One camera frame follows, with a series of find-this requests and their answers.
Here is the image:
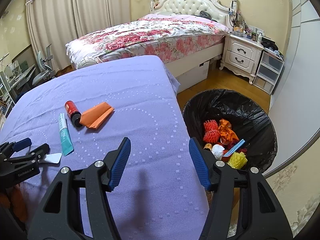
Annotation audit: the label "red small can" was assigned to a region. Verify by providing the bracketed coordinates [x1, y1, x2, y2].
[65, 100, 82, 128]

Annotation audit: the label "white sliding wardrobe door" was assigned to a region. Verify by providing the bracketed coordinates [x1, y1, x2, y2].
[264, 0, 319, 177]

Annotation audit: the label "yellow foam fruit net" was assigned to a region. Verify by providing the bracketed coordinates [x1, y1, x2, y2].
[227, 152, 248, 170]

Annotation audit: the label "beige curtains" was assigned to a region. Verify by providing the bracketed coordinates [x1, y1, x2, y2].
[25, 0, 131, 72]

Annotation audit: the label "yellow tube with black cap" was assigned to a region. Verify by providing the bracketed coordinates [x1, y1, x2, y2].
[204, 143, 213, 151]

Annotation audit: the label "clear plastic drawer unit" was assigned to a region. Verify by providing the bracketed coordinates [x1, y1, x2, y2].
[253, 48, 284, 95]

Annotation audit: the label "white two-drawer nightstand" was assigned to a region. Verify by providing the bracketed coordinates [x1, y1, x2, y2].
[219, 34, 264, 85]

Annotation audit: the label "orange paper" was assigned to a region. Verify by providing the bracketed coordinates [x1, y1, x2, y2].
[80, 102, 114, 129]

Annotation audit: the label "red foam fruit net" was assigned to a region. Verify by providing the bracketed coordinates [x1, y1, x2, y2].
[203, 120, 220, 144]

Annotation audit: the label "black lined trash bin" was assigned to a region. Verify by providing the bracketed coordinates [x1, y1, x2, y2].
[182, 89, 278, 172]

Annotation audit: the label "black clothes pile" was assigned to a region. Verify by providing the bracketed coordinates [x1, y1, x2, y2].
[261, 36, 278, 51]

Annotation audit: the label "white bed with floral cover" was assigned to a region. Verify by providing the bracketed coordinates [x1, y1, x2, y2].
[66, 0, 231, 77]

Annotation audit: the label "teal toothpaste tube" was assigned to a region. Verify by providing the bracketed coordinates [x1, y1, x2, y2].
[59, 113, 74, 156]

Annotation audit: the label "orange snack bag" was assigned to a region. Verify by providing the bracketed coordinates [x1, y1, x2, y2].
[218, 119, 240, 145]

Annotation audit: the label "white paper ball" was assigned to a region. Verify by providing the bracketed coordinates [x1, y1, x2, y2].
[211, 144, 225, 160]

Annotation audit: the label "grey desk chair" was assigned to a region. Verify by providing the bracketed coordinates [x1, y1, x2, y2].
[32, 44, 55, 87]

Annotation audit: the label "purple tablecloth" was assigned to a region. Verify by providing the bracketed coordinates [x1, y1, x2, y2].
[1, 56, 208, 239]

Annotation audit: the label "clutter on nightstand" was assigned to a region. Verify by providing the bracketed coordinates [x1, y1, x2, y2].
[228, 0, 264, 44]

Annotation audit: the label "white under-bed storage box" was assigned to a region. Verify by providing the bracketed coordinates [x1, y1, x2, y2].
[176, 61, 209, 93]

